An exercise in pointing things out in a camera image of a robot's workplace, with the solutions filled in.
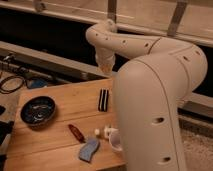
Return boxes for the white plastic toy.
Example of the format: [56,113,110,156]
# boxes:
[94,126,116,139]

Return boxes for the blue sponge cloth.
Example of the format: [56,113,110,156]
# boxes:
[78,138,100,163]

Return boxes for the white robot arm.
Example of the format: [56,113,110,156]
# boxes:
[86,19,208,171]

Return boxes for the dark blue bowl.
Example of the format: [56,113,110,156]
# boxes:
[20,96,56,127]

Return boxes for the clear plastic cup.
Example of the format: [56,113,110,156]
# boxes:
[109,130,122,153]

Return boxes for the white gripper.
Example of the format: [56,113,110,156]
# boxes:
[95,47,115,76]

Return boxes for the blue object by table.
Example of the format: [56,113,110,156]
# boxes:
[29,79,48,89]

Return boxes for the wooden table board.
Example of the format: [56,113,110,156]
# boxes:
[4,79,124,171]

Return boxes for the grey metal rail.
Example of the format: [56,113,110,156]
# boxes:
[0,41,213,118]

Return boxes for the black white striped eraser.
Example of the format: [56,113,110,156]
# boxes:
[98,89,109,112]

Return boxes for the black cable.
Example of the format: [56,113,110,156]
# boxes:
[0,75,27,95]

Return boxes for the red brown pen-shaped object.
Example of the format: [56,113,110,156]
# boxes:
[68,124,85,143]

